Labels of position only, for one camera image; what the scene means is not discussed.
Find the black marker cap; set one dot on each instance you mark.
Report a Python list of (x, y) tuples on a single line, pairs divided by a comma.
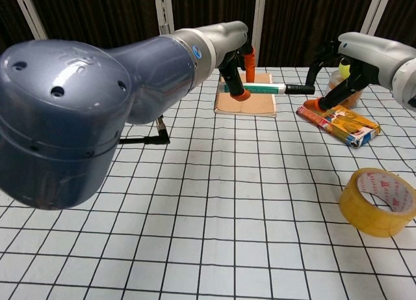
[(297, 88)]

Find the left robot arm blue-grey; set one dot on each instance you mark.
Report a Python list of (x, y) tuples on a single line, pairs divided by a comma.
[(81, 117)]

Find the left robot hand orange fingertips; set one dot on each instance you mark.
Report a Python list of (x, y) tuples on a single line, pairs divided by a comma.
[(227, 43)]

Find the colourful orange snack box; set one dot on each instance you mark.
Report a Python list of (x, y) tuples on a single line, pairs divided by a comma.
[(344, 124)]

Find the clear jar amber contents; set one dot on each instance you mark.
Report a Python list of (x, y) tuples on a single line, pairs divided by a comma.
[(352, 98)]

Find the dark pleated curtain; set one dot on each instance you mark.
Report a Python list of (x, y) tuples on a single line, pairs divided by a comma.
[(113, 13)]

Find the green white marker body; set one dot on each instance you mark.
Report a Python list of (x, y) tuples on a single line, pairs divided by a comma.
[(265, 88)]

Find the yellow tennis ball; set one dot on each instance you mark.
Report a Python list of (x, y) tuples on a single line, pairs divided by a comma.
[(344, 70)]

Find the white metal frame post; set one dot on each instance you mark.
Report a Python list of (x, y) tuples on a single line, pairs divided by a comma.
[(31, 17), (373, 13), (165, 10), (259, 26)]

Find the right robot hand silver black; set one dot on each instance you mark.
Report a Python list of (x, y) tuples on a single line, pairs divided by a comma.
[(373, 56)]

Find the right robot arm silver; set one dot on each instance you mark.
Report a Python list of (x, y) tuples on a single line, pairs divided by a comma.
[(406, 82)]

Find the white black checkered tablecloth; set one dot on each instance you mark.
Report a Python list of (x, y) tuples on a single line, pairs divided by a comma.
[(227, 231)]

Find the yellow packing tape roll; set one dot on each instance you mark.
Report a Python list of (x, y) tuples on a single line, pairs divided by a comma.
[(360, 212)]

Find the brown spiral notebook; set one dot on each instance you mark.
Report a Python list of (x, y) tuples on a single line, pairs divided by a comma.
[(256, 104)]

